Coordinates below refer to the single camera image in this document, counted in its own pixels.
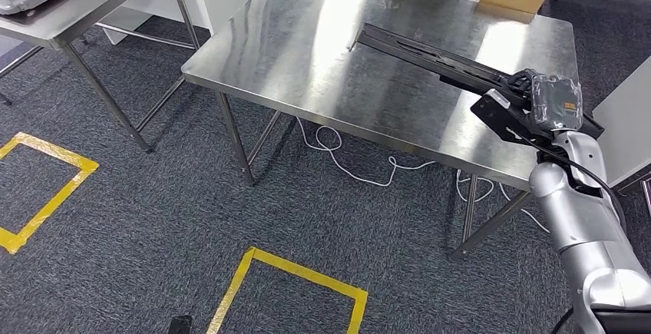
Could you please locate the yellow floor tape square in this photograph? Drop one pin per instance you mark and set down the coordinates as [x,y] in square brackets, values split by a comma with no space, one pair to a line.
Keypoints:
[305,273]
[51,147]

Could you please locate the long black plastic part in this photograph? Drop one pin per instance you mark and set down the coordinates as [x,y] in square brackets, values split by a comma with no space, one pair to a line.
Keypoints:
[407,47]

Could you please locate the steel workbench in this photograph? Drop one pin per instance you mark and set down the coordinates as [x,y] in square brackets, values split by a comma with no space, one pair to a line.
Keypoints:
[305,57]

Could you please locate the chrome frame leg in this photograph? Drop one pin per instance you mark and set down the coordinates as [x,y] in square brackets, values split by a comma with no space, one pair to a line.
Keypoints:
[647,199]

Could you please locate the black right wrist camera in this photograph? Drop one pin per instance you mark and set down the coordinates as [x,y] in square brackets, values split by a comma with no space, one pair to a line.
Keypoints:
[496,115]

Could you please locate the white cabinet panel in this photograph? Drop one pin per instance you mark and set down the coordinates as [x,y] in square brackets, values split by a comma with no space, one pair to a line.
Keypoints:
[625,128]

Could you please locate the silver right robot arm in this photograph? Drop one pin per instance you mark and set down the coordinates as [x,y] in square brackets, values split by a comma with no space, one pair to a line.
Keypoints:
[585,220]

